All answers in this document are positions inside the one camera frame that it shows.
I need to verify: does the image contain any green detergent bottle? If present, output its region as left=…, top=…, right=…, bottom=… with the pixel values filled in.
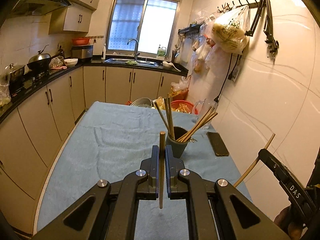
left=157, top=45, right=167, bottom=59

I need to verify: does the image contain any plastic bag on hook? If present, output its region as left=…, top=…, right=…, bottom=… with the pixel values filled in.
left=210, top=5, right=249, bottom=55

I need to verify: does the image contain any window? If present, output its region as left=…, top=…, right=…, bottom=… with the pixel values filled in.
left=106, top=0, right=181, bottom=58

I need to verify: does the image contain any black wok with lid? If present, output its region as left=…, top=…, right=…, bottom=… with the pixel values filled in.
left=27, top=45, right=62, bottom=71

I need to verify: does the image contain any black smartphone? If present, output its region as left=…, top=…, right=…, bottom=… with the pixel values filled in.
left=207, top=132, right=229, bottom=157

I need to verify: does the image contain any black power cable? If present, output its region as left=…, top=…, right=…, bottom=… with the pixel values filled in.
left=213, top=53, right=234, bottom=103

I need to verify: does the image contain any clear glass pitcher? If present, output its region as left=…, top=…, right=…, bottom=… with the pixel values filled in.
left=194, top=99, right=218, bottom=130

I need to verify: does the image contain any chrome sink faucet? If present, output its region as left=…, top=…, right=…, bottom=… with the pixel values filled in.
left=126, top=38, right=141, bottom=61

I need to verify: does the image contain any blue table cloth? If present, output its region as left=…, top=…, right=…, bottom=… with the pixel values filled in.
left=37, top=102, right=240, bottom=239

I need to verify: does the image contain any metal pot behind table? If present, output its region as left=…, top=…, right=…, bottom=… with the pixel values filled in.
left=130, top=98, right=155, bottom=108

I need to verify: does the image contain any steel pot with lid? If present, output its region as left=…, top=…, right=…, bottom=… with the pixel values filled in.
left=4, top=63, right=25, bottom=84

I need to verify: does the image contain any orange basin on shelf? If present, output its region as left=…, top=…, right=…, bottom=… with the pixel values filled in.
left=72, top=37, right=90, bottom=46

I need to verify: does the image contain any dark wooden chopstick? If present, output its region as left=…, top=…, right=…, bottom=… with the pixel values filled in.
left=159, top=131, right=166, bottom=209
left=167, top=96, right=175, bottom=140

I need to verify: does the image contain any red plastic basin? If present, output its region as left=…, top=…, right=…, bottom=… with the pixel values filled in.
left=171, top=100, right=199, bottom=115

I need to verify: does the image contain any white bowl on counter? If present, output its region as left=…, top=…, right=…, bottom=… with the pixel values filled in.
left=64, top=59, right=78, bottom=67

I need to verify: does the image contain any black wall hook rack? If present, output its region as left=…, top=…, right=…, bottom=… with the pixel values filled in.
left=217, top=0, right=259, bottom=13

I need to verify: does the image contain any range hood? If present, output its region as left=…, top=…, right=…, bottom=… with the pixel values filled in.
left=9, top=0, right=71, bottom=17

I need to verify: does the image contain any right hand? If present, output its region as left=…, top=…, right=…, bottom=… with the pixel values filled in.
left=274, top=206, right=303, bottom=239

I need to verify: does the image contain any dark green utensil holder cup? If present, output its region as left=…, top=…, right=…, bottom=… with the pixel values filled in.
left=165, top=126, right=189, bottom=158

